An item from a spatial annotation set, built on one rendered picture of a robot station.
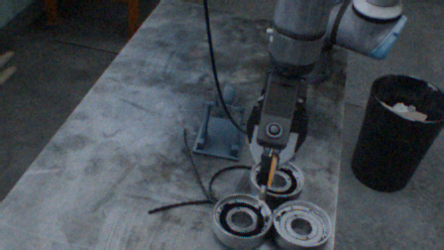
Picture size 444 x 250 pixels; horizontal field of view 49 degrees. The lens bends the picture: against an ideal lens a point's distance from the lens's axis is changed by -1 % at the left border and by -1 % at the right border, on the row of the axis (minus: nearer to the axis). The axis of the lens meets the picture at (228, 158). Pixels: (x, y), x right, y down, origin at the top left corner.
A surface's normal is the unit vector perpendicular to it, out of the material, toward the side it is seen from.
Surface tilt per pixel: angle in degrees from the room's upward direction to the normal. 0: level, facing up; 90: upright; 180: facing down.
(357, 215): 0
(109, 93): 0
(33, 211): 0
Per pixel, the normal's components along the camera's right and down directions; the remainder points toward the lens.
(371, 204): 0.11, -0.73
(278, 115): 0.00, -0.29
